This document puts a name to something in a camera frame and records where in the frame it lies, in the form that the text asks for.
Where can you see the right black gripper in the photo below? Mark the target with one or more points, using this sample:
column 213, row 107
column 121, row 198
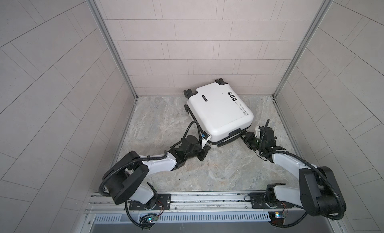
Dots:
column 247, row 139

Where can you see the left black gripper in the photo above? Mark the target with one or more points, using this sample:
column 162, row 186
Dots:
column 203, row 152

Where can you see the black suitcase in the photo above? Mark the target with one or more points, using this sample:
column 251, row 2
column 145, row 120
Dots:
column 219, row 111

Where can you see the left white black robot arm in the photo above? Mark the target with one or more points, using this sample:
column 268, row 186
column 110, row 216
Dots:
column 124, row 181

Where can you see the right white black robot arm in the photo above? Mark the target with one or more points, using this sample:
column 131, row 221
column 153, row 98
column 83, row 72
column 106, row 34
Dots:
column 318, row 193

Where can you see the right small circuit board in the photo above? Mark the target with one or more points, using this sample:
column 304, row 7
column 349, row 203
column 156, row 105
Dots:
column 278, row 216

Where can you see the small circuit board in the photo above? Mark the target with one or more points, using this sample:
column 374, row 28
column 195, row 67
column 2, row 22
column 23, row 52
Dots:
column 278, row 216
column 149, row 219

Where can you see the left small circuit board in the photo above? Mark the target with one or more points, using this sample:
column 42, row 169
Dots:
column 149, row 219

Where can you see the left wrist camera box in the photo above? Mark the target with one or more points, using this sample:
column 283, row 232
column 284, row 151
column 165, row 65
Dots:
column 205, row 137

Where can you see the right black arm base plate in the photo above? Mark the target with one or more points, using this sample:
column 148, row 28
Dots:
column 260, row 201

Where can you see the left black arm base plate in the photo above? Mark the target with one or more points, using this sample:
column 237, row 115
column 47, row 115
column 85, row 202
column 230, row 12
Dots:
column 156, row 203

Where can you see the aluminium mounting rail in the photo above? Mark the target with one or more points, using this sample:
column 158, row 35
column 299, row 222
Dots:
column 188, row 207

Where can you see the right aluminium corner post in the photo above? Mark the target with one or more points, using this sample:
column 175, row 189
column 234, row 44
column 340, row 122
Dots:
column 323, row 9

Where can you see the aluminium corner post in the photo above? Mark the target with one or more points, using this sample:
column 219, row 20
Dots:
column 108, row 39
column 323, row 9

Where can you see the left aluminium corner post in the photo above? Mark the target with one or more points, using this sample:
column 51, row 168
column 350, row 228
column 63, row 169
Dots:
column 108, row 39

